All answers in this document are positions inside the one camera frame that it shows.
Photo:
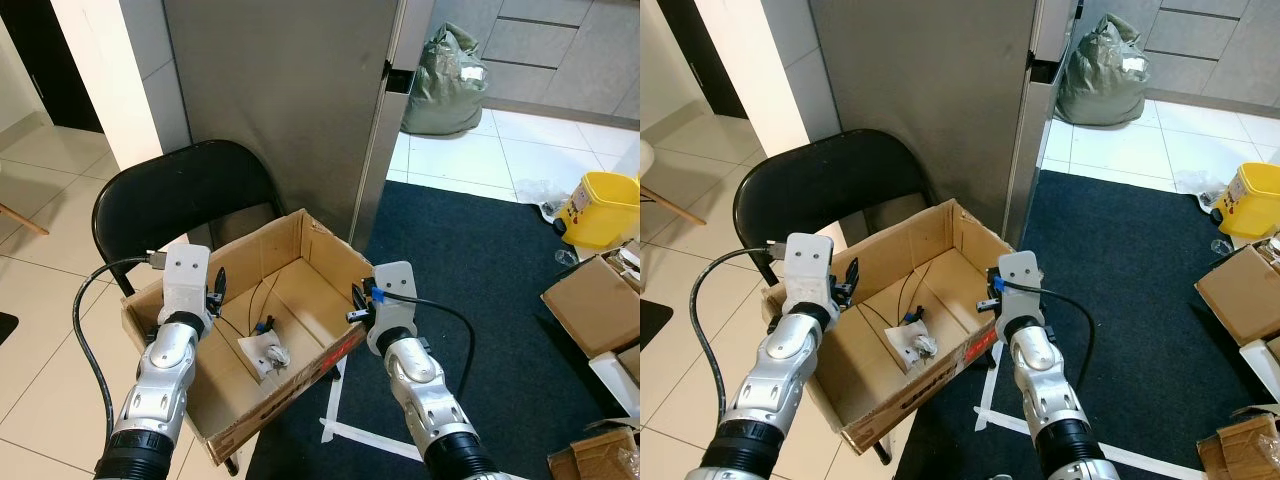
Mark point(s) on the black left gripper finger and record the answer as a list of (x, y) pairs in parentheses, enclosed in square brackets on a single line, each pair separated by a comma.
[(219, 279), (851, 273)]

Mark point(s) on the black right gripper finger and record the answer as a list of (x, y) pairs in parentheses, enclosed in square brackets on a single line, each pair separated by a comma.
[(357, 292), (989, 275)]

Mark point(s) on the dark foam piece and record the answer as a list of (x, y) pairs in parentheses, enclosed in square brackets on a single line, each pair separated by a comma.
[(653, 325), (6, 328)]

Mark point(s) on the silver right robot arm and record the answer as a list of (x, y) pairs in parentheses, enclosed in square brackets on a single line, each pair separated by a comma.
[(1045, 390), (430, 400)]

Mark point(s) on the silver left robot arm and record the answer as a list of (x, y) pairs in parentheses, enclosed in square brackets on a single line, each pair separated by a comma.
[(160, 380), (780, 380)]

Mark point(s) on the open cardboard box red print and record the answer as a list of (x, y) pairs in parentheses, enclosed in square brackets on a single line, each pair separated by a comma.
[(940, 260), (310, 270)]

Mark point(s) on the small black blue item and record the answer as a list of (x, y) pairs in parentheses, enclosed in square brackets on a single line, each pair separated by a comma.
[(912, 316), (265, 325)]

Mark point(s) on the crumpled white paper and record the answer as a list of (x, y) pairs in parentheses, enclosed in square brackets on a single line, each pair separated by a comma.
[(265, 356), (915, 348)]

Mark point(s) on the black folding chair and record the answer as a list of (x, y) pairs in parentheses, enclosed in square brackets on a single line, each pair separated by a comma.
[(830, 180), (180, 190)]

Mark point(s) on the white floor tape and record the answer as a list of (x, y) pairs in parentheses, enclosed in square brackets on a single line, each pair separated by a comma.
[(335, 428), (985, 415)]

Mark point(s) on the dark floor mat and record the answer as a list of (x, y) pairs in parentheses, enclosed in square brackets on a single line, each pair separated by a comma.
[(480, 260), (1120, 260)]

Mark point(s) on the grey metal cabinet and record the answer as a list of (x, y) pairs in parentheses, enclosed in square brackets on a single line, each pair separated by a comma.
[(280, 100), (930, 90)]

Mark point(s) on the wooden stick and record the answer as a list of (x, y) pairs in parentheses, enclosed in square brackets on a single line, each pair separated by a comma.
[(25, 220), (670, 205)]

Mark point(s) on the clear plastic bag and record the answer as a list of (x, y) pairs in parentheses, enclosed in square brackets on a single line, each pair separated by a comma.
[(540, 195), (1195, 185)]

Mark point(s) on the grey-green garbage bag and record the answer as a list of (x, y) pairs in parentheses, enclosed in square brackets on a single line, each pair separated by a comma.
[(445, 85), (1100, 75)]

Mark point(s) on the closed brown cardboard box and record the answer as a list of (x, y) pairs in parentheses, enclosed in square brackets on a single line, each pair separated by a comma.
[(1240, 285), (590, 305)]

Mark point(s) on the white plastic object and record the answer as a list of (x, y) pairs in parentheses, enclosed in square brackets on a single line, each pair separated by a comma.
[(1262, 368), (615, 378)]

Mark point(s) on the yellow plastic bucket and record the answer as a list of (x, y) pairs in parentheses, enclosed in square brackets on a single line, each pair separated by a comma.
[(605, 210), (1255, 200)]

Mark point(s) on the taped brown cardboard box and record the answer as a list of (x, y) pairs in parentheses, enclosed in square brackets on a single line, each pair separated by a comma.
[(1250, 450), (600, 455)]

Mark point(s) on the black door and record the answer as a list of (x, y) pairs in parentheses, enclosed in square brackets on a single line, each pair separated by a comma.
[(690, 40), (40, 60)]

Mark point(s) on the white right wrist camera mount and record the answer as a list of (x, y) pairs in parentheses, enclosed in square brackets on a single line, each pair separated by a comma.
[(395, 290), (1020, 285)]

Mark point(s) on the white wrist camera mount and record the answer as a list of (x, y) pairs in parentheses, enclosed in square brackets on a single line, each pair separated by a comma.
[(186, 275), (810, 265), (395, 290), (1020, 285)]

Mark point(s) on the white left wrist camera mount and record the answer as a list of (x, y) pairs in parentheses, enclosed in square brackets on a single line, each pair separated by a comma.
[(186, 275), (810, 265)]

